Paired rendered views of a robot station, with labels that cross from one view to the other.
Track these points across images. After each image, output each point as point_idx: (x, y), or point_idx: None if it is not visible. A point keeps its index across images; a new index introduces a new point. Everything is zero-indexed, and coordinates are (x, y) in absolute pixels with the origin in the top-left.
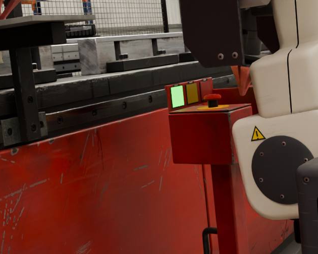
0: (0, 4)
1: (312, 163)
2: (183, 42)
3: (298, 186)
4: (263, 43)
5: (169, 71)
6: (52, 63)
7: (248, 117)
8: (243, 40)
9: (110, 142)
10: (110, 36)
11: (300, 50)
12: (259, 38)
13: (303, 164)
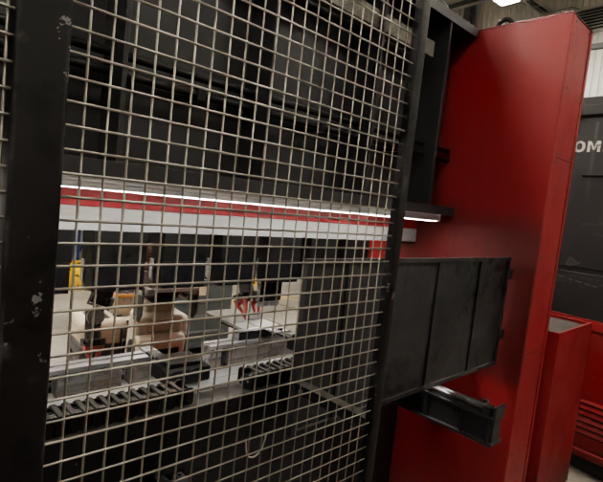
0: (244, 310)
1: (185, 334)
2: (197, 311)
3: (189, 339)
4: (141, 317)
5: None
6: (200, 357)
7: (180, 333)
8: (187, 307)
9: None
10: (129, 352)
11: (175, 308)
12: (142, 316)
13: (186, 335)
